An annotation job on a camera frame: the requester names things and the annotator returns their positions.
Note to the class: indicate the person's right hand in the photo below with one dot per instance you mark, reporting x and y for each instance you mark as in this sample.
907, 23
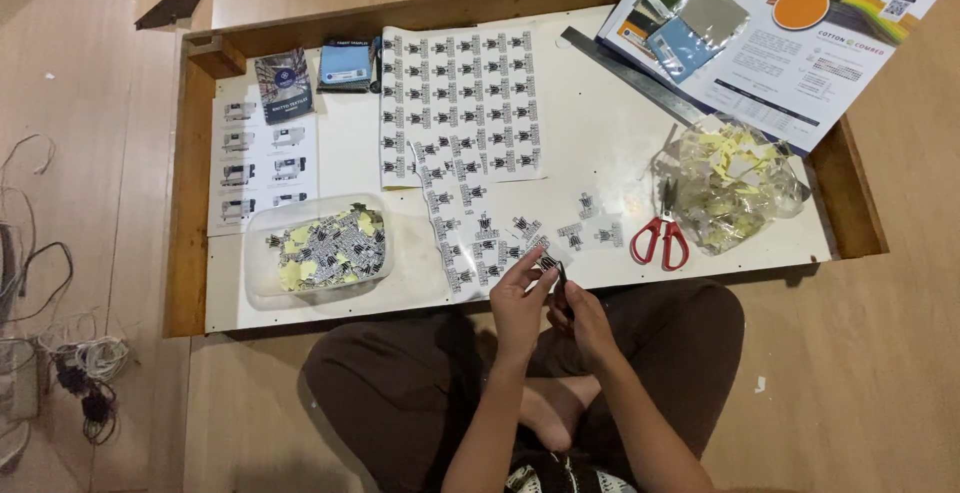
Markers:
589, 328

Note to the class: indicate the person's left hand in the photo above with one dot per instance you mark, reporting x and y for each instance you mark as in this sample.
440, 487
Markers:
514, 313

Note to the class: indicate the small black scissors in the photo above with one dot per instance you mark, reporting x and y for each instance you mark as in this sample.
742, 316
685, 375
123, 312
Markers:
562, 281

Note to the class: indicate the single cut printed sticker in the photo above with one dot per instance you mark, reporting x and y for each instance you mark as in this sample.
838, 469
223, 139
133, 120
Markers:
547, 259

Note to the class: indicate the partly cut sticker sheet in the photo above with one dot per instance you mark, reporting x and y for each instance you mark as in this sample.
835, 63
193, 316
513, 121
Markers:
469, 241

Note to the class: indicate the loose cut printed sticker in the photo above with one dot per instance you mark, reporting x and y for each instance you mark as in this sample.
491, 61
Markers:
571, 236
609, 235
526, 227
589, 205

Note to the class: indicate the person's bare foot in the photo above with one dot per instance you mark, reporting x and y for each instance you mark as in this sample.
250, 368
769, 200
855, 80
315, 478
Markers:
551, 410

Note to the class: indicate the person's brown trousers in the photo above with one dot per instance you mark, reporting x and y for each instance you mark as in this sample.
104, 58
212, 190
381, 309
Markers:
405, 388

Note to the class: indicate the white crochet cloth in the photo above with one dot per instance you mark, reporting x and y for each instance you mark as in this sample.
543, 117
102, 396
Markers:
570, 478

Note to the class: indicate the small white paper scrap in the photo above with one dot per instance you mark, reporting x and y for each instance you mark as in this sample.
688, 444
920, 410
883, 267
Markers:
760, 384

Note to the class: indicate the pile of cut stickers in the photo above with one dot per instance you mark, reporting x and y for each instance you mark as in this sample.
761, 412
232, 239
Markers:
330, 249

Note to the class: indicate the clear bag of yellow scraps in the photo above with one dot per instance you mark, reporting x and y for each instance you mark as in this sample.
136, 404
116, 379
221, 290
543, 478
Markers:
731, 185

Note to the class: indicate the wooden framed white board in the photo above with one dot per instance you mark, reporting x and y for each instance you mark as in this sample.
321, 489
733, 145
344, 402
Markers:
600, 125

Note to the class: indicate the full printed sticker sheet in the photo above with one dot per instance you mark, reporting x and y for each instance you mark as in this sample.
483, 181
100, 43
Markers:
461, 95

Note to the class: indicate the clear plastic container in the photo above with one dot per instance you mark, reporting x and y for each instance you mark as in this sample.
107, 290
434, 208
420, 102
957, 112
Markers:
262, 268

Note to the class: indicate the long metal ruler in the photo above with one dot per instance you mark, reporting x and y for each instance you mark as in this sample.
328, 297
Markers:
637, 76

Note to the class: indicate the blue fabric swatch packet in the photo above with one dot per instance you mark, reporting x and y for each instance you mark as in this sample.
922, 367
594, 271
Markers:
679, 50

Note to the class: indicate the white sewing machine leaflet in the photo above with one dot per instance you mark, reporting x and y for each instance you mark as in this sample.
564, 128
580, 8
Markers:
259, 170

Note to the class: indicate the blue fabric sample pack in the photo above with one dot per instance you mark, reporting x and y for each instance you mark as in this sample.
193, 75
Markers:
345, 65

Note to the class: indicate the dark textile booklet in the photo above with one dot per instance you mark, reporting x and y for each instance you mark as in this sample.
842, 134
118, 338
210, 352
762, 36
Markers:
285, 86

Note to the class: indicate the open fabric catalogue folder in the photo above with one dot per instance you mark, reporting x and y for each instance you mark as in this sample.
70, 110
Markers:
795, 65

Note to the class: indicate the grey fabric swatch packet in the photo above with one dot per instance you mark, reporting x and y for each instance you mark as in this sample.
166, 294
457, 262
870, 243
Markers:
712, 14

